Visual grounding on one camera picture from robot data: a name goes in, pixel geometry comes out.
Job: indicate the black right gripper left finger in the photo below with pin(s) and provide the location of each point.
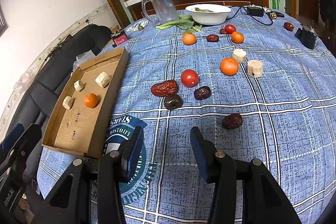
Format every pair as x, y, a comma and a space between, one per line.
69, 201

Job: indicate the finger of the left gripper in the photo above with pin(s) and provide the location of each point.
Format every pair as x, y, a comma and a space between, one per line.
25, 144

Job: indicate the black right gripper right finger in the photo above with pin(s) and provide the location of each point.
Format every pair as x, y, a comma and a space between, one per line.
264, 201

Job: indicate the beige sugarcane chunk large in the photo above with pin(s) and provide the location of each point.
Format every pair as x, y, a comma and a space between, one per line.
103, 79

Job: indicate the large red jujube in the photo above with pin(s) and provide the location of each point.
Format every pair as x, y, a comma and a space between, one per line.
164, 88

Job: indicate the large orange mandarin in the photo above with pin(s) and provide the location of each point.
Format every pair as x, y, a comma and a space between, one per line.
229, 66

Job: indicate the black leather sofa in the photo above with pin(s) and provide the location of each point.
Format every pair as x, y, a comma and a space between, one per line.
44, 165

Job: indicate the brown cardboard tray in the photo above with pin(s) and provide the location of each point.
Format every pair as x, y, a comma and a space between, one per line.
79, 120

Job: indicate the sugarcane chunk tray left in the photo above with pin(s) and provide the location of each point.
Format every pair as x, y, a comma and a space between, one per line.
68, 102

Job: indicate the dark jujube front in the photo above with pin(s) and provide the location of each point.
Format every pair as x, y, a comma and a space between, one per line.
232, 121

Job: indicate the small sugarcane chunk tray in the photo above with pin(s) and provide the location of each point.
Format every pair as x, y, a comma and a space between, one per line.
78, 85

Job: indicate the blue plaid tablecloth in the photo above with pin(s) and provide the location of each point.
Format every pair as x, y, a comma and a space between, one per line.
288, 116

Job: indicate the dark round plum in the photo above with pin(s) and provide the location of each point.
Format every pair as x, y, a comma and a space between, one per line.
172, 102

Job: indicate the dark wrinkled jujube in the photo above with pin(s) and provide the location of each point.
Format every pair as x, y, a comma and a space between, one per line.
202, 93

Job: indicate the clear plastic bag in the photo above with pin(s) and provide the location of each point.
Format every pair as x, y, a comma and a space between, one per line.
83, 57

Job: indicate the red cherry tomato near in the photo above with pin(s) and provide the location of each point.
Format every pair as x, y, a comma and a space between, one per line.
189, 78

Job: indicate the round sugarcane chunk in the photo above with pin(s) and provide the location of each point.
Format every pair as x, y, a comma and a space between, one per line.
239, 55

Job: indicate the dark jar pink label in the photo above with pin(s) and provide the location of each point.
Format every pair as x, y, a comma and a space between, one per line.
118, 38

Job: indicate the black pouch on table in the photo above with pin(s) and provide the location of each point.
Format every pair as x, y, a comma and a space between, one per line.
307, 36

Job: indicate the far dark jujube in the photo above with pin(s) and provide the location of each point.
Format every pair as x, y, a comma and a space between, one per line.
212, 38

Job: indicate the far red tomato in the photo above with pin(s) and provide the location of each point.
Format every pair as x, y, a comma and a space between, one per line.
229, 28

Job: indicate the jujube at table edge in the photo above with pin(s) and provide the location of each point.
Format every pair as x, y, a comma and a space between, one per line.
289, 26

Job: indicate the black power adapter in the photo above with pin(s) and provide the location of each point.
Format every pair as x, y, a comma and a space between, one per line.
255, 11

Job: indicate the white bowl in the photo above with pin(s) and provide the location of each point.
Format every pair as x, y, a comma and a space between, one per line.
208, 14

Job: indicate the green leafy vegetable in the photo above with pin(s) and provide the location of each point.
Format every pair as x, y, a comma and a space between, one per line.
185, 22

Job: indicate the clear plastic pitcher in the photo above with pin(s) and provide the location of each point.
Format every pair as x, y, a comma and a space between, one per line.
164, 9

